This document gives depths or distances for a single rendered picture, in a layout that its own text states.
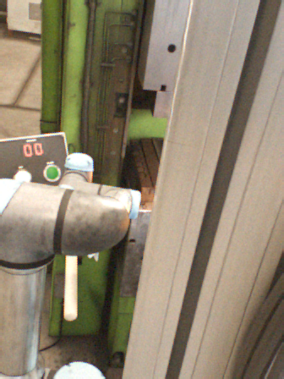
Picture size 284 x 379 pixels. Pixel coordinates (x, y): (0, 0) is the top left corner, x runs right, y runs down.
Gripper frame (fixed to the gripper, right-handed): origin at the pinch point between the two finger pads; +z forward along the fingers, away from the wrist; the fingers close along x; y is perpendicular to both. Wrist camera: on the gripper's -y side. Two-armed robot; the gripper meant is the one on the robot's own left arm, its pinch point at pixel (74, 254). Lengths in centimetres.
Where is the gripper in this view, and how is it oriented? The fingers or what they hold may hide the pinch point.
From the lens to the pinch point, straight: 149.1
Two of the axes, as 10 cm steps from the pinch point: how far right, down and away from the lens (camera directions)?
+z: -1.3, 8.5, 5.2
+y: -2.4, 4.8, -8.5
